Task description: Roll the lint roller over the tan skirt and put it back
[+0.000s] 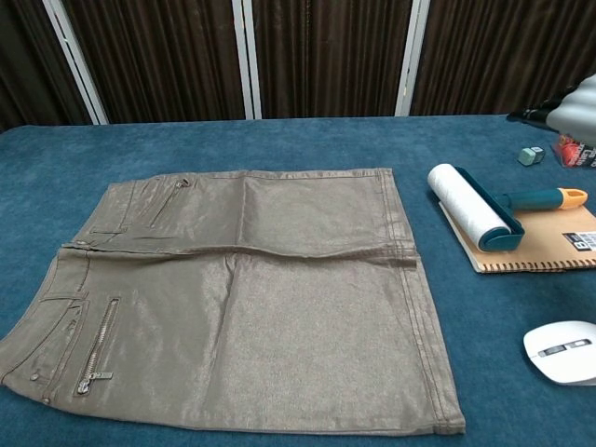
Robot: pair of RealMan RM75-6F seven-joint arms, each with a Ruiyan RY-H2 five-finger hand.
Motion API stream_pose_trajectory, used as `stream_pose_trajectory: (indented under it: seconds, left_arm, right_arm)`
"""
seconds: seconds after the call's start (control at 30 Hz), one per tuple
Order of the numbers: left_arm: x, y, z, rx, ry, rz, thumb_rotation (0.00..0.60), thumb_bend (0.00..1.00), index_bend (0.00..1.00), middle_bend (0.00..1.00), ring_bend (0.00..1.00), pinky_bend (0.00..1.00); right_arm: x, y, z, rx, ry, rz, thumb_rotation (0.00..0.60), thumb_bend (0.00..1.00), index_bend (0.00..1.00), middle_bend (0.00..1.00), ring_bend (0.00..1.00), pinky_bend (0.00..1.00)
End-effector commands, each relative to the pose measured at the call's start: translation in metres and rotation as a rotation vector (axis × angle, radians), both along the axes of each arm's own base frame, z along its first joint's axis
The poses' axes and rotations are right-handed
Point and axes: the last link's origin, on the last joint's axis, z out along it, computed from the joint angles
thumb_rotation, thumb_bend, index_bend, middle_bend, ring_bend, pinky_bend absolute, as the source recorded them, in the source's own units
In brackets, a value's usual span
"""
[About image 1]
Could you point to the white computer mouse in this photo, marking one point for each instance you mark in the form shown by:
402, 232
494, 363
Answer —
559, 349

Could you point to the folded bronze metallic pants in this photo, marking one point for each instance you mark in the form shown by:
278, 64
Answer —
279, 302

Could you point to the dark brown curtain panel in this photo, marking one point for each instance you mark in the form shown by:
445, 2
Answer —
503, 56
326, 56
158, 56
23, 56

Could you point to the blue tablecloth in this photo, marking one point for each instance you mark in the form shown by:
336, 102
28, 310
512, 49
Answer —
279, 139

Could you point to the small green cube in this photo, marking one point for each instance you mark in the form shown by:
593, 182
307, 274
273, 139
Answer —
528, 156

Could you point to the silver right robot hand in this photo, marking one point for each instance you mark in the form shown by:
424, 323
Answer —
577, 114

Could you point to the white partition post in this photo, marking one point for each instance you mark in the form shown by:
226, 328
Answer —
78, 60
412, 60
247, 60

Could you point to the teal lint roller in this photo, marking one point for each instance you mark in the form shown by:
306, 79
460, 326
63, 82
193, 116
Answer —
465, 205

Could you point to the yellow spiral notebook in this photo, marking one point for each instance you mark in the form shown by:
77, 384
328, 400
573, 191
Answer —
545, 247

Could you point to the clear box with red items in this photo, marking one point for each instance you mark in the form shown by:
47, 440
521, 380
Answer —
577, 156

